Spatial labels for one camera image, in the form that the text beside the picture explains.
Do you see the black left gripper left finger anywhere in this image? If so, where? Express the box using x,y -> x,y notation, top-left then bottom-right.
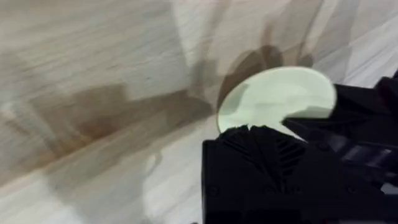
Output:
201,124 -> 309,224

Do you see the pale green round plate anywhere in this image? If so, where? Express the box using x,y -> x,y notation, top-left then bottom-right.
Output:
216,65 -> 338,141

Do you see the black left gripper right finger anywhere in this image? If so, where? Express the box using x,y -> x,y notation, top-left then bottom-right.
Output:
281,70 -> 398,156

